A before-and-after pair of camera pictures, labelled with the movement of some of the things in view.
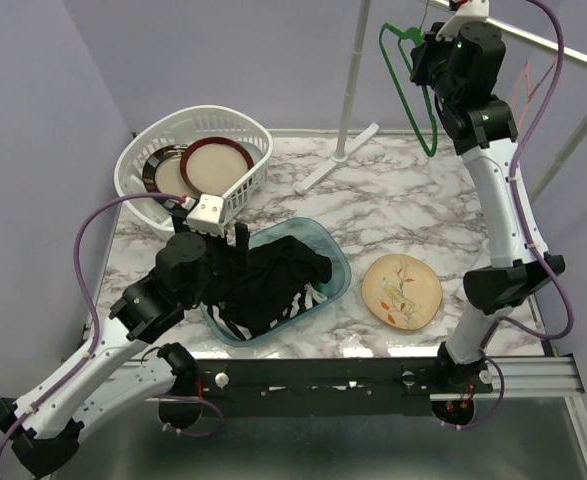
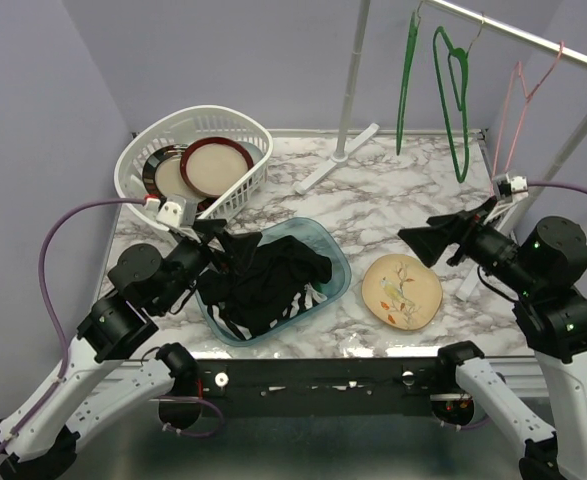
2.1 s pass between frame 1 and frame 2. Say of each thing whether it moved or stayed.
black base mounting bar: stayed
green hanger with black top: moved
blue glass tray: stayed
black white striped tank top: stayed
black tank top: stayed
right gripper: moved
